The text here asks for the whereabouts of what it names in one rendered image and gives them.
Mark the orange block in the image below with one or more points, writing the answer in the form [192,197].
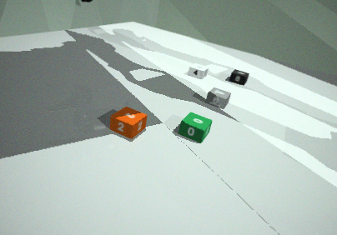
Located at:
[128,122]

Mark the green block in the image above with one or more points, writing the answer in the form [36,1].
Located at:
[195,127]

